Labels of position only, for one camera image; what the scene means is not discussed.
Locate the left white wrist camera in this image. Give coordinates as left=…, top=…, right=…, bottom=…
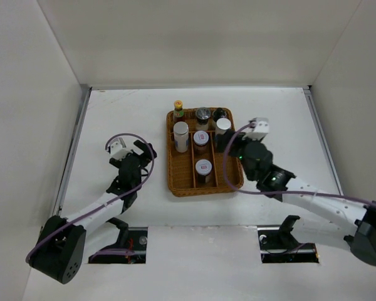
left=105, top=137, right=132, bottom=161

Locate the black-cap white spice bottle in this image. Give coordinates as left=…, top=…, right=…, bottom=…
left=212, top=107, right=227, bottom=122

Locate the white shaker blue label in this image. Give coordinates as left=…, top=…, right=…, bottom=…
left=215, top=117, right=231, bottom=141

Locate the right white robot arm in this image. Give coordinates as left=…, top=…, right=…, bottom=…
left=215, top=130, right=376, bottom=267

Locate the brown wicker divided tray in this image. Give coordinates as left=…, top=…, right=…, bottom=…
left=166, top=108, right=244, bottom=197

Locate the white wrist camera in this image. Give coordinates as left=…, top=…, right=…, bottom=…
left=105, top=137, right=132, bottom=161
left=244, top=117, right=270, bottom=142

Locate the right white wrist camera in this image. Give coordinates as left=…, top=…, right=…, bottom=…
left=244, top=117, right=270, bottom=142

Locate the silver-lid white shaker bottle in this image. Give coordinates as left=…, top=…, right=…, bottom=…
left=173, top=122, right=189, bottom=153

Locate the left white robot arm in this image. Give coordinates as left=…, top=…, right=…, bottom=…
left=26, top=137, right=157, bottom=284

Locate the red spice jar white lid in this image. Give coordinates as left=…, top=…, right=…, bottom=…
left=195, top=159, right=212, bottom=184

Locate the chrome-top pepper grinder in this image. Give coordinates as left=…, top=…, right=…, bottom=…
left=195, top=107, right=211, bottom=131

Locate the dark spice jar white lid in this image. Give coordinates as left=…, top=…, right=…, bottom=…
left=193, top=130, right=209, bottom=154

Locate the red sauce bottle yellow cap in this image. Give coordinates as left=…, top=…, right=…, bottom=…
left=173, top=100, right=185, bottom=123

